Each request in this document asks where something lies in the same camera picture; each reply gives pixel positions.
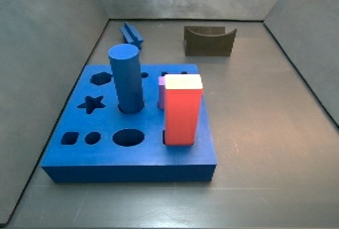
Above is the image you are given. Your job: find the red rectangular block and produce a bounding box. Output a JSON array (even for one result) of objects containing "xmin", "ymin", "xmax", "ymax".
[{"xmin": 164, "ymin": 74, "xmax": 203, "ymax": 146}]

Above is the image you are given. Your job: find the blue star prism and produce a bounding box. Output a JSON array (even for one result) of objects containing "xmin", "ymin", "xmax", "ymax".
[{"xmin": 119, "ymin": 23, "xmax": 144, "ymax": 49}]

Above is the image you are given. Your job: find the purple block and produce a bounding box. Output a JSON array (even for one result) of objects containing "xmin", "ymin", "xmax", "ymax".
[{"xmin": 158, "ymin": 76, "xmax": 164, "ymax": 109}]

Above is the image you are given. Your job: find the dark curved fixture cradle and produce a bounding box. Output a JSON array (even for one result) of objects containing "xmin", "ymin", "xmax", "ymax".
[{"xmin": 184, "ymin": 26, "xmax": 238, "ymax": 57}]

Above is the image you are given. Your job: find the blue cylinder peg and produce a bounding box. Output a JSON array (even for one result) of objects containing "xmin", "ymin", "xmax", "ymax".
[{"xmin": 107, "ymin": 44, "xmax": 144, "ymax": 114}]

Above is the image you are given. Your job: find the blue shape sorter base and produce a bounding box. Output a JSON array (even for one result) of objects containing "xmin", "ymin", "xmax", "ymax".
[{"xmin": 41, "ymin": 64, "xmax": 218, "ymax": 182}]

